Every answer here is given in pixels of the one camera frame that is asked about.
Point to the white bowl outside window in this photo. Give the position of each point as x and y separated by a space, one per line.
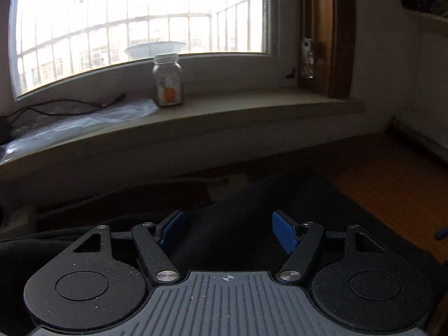
150 50

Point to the clear blind cord pull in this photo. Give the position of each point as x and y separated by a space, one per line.
307 64

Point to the clear plastic bag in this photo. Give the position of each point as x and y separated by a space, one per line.
30 140

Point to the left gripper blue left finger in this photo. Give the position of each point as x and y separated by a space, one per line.
167 227

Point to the small jar with orange label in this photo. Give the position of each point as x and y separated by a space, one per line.
167 74

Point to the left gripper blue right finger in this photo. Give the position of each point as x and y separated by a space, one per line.
284 229

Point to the black garment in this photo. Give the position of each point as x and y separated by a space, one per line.
234 233

